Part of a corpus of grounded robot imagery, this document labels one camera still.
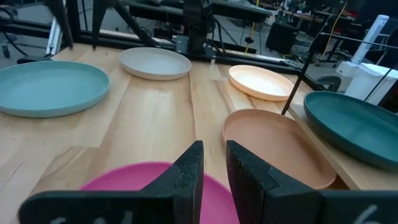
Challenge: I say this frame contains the dark background table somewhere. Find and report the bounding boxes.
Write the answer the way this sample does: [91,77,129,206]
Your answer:
[129,0,273,22]

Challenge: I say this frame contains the dark teal plate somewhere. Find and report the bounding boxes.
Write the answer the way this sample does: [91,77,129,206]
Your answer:
[303,90,398,172]

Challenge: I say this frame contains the wooden spatula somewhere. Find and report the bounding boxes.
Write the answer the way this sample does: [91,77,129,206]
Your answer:
[228,64,296,102]

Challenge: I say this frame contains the light grey plate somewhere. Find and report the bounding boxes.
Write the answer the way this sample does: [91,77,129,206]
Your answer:
[119,47,192,82]

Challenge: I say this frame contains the black box on floor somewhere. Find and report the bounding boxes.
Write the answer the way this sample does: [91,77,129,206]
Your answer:
[266,22,300,55]

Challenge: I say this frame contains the silver aluminium frame post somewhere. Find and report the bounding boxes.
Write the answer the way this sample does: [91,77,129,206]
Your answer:
[45,17,64,57]

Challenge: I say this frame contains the black metal table frame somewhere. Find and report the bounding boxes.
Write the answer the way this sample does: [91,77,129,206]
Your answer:
[0,0,327,91]

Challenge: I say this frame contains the black office chair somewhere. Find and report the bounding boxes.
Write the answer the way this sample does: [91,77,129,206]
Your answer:
[315,75,342,93]

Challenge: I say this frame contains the white standing appliance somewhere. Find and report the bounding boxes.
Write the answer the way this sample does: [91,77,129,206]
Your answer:
[335,14,398,105]

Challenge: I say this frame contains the pink plate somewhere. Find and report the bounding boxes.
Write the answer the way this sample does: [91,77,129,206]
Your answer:
[80,161,240,224]

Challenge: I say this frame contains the light teal plate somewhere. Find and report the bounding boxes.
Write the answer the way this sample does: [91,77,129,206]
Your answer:
[0,60,111,118]

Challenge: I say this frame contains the tan orange plate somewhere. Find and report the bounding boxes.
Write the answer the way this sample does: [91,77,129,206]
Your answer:
[221,108,338,190]

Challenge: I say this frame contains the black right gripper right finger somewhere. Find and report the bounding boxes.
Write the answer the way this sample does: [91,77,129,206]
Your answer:
[226,139,398,224]

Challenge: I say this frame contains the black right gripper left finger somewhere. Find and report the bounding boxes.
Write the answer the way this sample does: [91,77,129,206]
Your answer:
[17,139,205,224]

